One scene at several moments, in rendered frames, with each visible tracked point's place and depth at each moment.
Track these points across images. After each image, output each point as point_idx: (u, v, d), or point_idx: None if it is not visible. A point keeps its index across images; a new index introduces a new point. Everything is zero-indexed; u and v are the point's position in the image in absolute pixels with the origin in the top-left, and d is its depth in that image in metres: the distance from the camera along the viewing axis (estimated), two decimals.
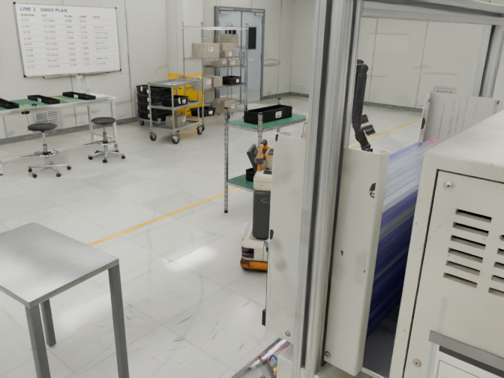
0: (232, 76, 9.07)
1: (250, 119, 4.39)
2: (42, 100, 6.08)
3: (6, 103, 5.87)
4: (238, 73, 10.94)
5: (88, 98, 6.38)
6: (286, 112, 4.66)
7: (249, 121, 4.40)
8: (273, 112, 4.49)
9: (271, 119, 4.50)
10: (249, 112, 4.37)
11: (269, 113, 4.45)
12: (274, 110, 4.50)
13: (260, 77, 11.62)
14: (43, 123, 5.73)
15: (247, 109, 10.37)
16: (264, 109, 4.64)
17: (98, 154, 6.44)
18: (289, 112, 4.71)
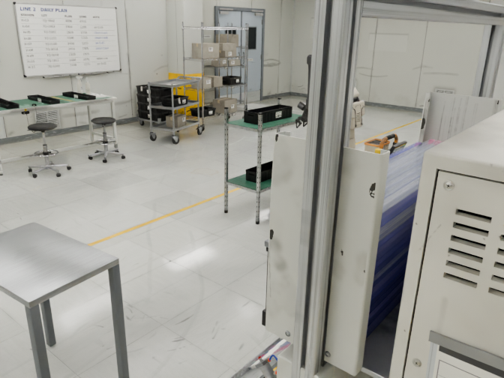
0: (232, 76, 9.07)
1: (250, 119, 4.39)
2: (42, 100, 6.08)
3: (6, 103, 5.87)
4: (238, 73, 10.94)
5: (88, 98, 6.38)
6: (286, 112, 4.66)
7: (249, 121, 4.40)
8: (273, 112, 4.49)
9: (271, 119, 4.50)
10: (249, 112, 4.37)
11: (269, 113, 4.45)
12: (274, 110, 4.50)
13: (260, 77, 11.62)
14: (43, 123, 5.73)
15: (247, 109, 10.37)
16: (264, 109, 4.64)
17: (98, 154, 6.44)
18: (289, 112, 4.71)
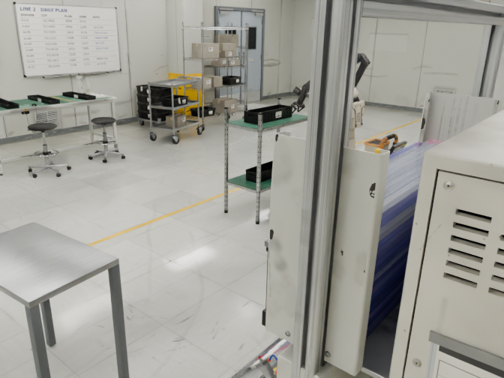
0: (232, 76, 9.07)
1: (250, 119, 4.39)
2: (42, 100, 6.08)
3: (6, 103, 5.87)
4: (238, 73, 10.94)
5: (88, 98, 6.38)
6: (286, 112, 4.66)
7: (249, 121, 4.40)
8: (273, 112, 4.49)
9: (271, 119, 4.50)
10: (249, 112, 4.37)
11: (269, 113, 4.45)
12: (274, 110, 4.50)
13: (260, 77, 11.62)
14: (43, 123, 5.73)
15: (247, 109, 10.37)
16: (264, 109, 4.64)
17: (98, 154, 6.44)
18: (289, 112, 4.71)
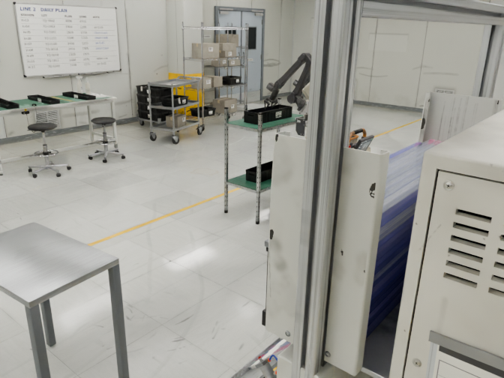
0: (232, 76, 9.07)
1: (250, 119, 4.39)
2: (42, 100, 6.08)
3: (6, 103, 5.87)
4: (238, 73, 10.94)
5: (88, 98, 6.38)
6: (286, 112, 4.66)
7: (249, 121, 4.40)
8: (273, 112, 4.49)
9: (271, 119, 4.50)
10: (249, 112, 4.37)
11: (269, 113, 4.45)
12: (274, 110, 4.50)
13: (260, 77, 11.62)
14: (43, 123, 5.73)
15: (247, 109, 10.37)
16: (264, 109, 4.64)
17: (98, 154, 6.44)
18: (289, 112, 4.71)
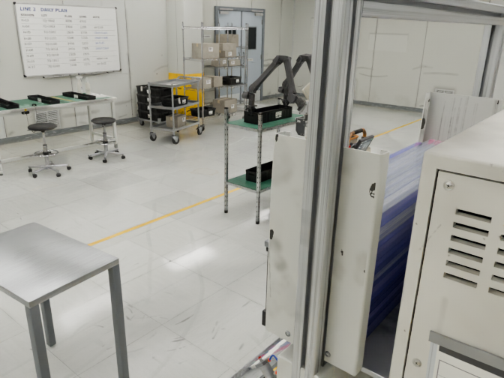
0: (232, 76, 9.07)
1: (250, 119, 4.39)
2: (42, 100, 6.08)
3: (6, 103, 5.87)
4: (238, 73, 10.94)
5: (88, 98, 6.38)
6: (286, 112, 4.66)
7: (249, 121, 4.40)
8: (273, 112, 4.49)
9: (271, 119, 4.50)
10: (249, 112, 4.37)
11: (269, 113, 4.45)
12: (274, 110, 4.50)
13: None
14: (43, 123, 5.73)
15: (247, 109, 10.37)
16: (264, 109, 4.64)
17: (98, 154, 6.44)
18: (289, 112, 4.71)
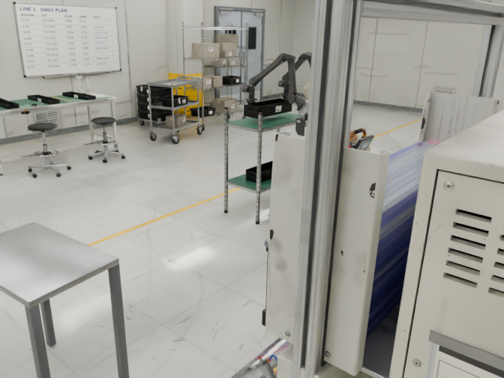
0: (232, 76, 9.07)
1: (250, 113, 4.37)
2: (42, 100, 6.08)
3: (6, 103, 5.87)
4: (238, 73, 10.94)
5: (88, 98, 6.38)
6: (286, 106, 4.64)
7: (249, 115, 4.38)
8: (273, 106, 4.48)
9: (271, 113, 4.49)
10: (249, 106, 4.35)
11: (269, 107, 4.44)
12: (274, 105, 4.49)
13: None
14: (43, 123, 5.73)
15: None
16: (264, 103, 4.62)
17: (98, 154, 6.44)
18: (289, 107, 4.70)
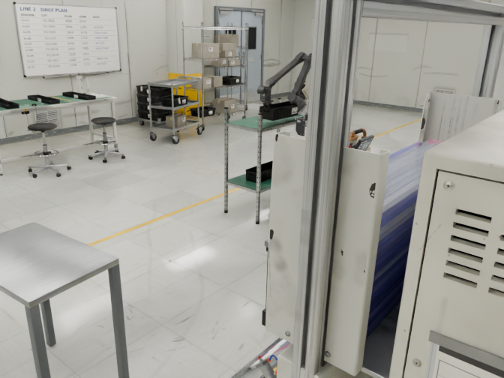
0: (232, 76, 9.07)
1: (265, 115, 4.25)
2: (42, 100, 6.08)
3: (6, 103, 5.87)
4: (238, 73, 10.94)
5: (88, 98, 6.38)
6: None
7: (265, 117, 4.26)
8: (289, 108, 4.36)
9: (287, 115, 4.37)
10: (265, 108, 4.23)
11: (286, 109, 4.31)
12: (290, 106, 4.37)
13: (260, 77, 11.62)
14: (43, 123, 5.73)
15: (247, 109, 10.37)
16: (279, 104, 4.50)
17: (98, 154, 6.44)
18: None
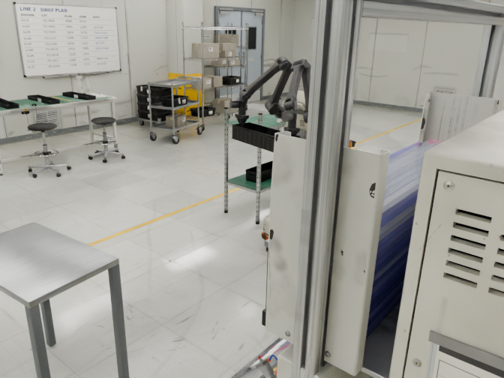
0: (232, 76, 9.07)
1: None
2: (42, 100, 6.08)
3: (6, 103, 5.87)
4: (238, 73, 10.94)
5: (88, 98, 6.38)
6: (258, 130, 3.51)
7: None
8: (277, 132, 3.35)
9: None
10: None
11: None
12: (275, 130, 3.36)
13: None
14: (43, 123, 5.73)
15: (247, 109, 10.37)
16: (253, 133, 3.30)
17: (98, 154, 6.44)
18: (252, 130, 3.57)
